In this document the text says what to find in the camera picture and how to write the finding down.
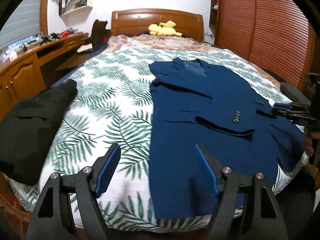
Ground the navy blue suit jacket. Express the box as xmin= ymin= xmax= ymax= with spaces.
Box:
xmin=149 ymin=58 xmax=304 ymax=219

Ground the person right hand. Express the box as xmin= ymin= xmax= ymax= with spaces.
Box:
xmin=304 ymin=127 xmax=320 ymax=157

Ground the red louvered wardrobe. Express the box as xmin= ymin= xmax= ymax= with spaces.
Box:
xmin=212 ymin=0 xmax=316 ymax=89

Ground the black folded garment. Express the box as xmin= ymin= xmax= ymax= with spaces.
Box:
xmin=1 ymin=80 xmax=77 ymax=186

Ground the wooden bed headboard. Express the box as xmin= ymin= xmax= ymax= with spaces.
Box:
xmin=111 ymin=9 xmax=204 ymax=42

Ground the yellow plush toy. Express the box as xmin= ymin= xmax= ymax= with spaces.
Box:
xmin=148 ymin=21 xmax=182 ymax=37

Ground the long wooden desk cabinet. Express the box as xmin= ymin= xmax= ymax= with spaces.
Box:
xmin=1 ymin=33 xmax=88 ymax=118

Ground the floral pink quilt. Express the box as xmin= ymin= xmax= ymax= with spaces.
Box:
xmin=104 ymin=34 xmax=217 ymax=52

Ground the dark wooden chair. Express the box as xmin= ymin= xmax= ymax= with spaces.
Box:
xmin=90 ymin=20 xmax=111 ymax=48

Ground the grey window blind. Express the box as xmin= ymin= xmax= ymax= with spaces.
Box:
xmin=1 ymin=0 xmax=41 ymax=49

